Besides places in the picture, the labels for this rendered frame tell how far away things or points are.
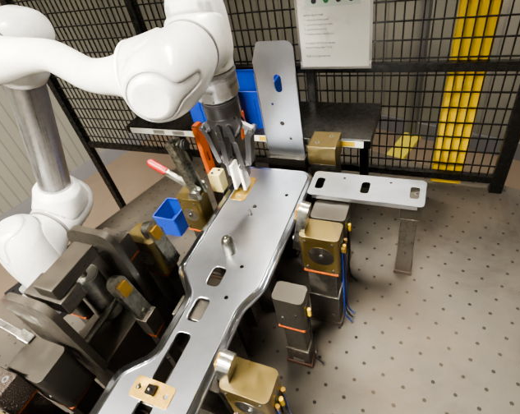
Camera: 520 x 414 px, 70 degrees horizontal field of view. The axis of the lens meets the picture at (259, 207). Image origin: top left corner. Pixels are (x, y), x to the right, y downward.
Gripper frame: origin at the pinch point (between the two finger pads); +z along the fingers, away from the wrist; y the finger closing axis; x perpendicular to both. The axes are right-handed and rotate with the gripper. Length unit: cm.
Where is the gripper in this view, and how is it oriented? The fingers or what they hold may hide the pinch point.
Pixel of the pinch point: (240, 175)
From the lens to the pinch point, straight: 88.8
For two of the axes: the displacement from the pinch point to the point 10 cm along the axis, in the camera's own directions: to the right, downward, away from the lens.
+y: 9.2, 1.3, -3.8
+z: 1.8, 7.2, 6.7
